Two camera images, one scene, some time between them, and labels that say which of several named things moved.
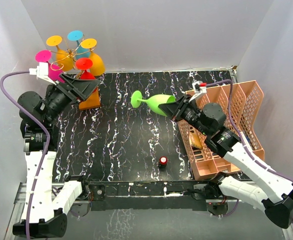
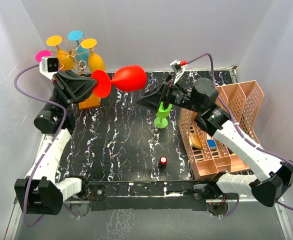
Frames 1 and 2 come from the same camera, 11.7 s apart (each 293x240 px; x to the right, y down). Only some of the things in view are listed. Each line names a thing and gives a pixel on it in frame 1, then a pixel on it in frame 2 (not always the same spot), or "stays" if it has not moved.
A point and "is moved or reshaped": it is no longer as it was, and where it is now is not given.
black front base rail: [145, 195] stays
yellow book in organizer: [195, 140] stays
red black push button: [163, 162] stays
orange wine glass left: [64, 60] stays
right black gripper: [175, 111] -> [163, 93]
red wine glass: [85, 63] -> [130, 78]
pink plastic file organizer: [242, 102] stays
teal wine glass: [81, 52] stays
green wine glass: [153, 101] is moved or reshaped
